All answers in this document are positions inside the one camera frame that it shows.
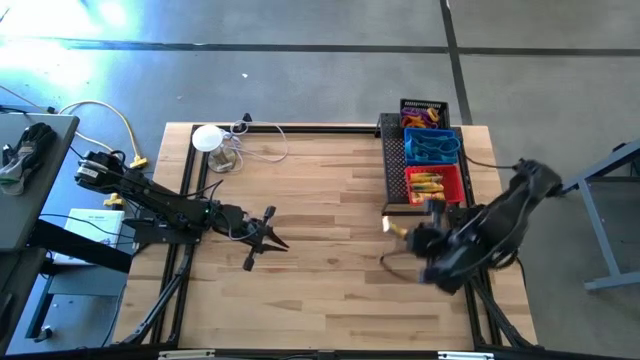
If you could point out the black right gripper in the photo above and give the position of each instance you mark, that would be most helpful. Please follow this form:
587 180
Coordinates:
432 240

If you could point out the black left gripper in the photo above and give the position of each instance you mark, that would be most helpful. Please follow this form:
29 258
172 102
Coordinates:
247 230

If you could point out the red plastic basket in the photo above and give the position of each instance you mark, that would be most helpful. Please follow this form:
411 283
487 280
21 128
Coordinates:
452 182

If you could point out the blue plastic basket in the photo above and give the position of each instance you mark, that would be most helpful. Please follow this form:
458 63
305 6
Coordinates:
407 135

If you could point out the black plastic basket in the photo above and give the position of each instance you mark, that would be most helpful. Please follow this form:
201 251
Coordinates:
422 103

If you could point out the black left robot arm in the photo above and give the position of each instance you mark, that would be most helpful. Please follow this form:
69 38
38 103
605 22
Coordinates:
150 197

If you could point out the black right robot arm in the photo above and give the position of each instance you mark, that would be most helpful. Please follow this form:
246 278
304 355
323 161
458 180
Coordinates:
500 225

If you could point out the black perforated metal shelf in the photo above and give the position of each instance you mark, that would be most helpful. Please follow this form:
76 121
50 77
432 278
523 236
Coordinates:
395 170

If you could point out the white disc metal stand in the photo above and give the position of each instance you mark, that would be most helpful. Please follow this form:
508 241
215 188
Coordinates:
207 137

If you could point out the white flat box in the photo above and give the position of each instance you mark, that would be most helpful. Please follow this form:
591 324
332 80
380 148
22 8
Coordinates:
95 220

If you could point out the black side table beam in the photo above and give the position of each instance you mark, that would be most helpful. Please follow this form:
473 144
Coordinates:
80 245

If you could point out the grey side table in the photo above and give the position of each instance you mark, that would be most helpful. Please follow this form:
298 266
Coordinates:
20 220

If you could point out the black grey work gloves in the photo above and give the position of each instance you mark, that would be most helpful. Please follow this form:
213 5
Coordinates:
30 150

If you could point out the silver metal bracket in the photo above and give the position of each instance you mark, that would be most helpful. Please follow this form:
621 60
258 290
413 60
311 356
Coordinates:
465 356
185 355

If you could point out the grey metal table frame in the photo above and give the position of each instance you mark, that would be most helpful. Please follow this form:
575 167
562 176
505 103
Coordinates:
600 240

